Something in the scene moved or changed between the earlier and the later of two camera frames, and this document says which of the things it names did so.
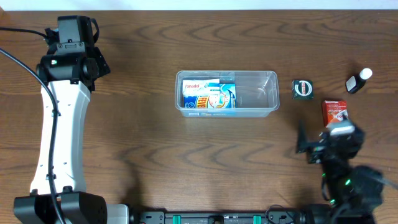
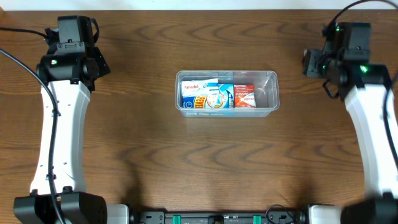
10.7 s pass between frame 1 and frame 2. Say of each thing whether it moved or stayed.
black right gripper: moved
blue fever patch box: stayed
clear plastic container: stayed
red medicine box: moved
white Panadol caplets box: stayed
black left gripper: stayed
